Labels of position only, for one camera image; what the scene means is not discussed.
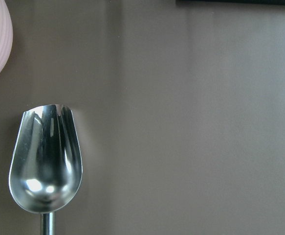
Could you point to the steel ice scoop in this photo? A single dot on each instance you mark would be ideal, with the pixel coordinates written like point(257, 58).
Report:
point(46, 168)

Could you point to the black tray edge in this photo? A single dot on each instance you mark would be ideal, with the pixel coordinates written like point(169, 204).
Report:
point(270, 2)

